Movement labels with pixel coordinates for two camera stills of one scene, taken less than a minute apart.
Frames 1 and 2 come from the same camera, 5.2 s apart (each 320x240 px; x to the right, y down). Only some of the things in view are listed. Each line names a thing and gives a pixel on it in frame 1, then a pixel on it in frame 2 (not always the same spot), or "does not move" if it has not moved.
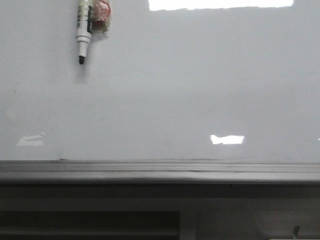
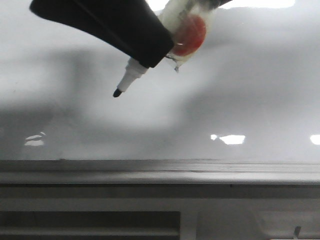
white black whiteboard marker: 84,27 -> 134,71
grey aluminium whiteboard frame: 271,172 does not move
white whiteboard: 171,80 does not move
